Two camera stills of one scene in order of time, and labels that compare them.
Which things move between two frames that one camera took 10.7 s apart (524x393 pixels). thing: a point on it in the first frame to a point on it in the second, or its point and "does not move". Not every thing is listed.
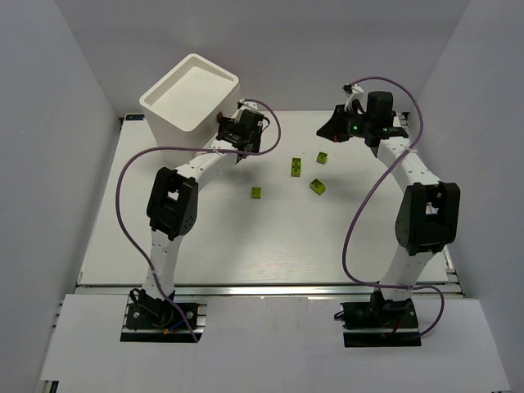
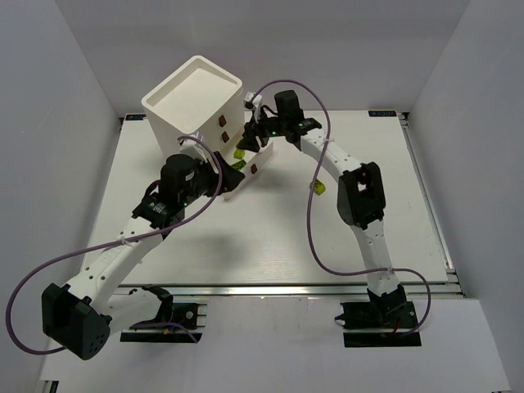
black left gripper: x=229 y=133 to x=223 y=177
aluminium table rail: x=341 y=291 does not move
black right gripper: x=341 y=124 to x=254 y=133
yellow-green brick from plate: x=318 y=187 does not move
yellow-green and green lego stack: x=295 y=170 to x=239 y=164
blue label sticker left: x=135 y=117 does not move
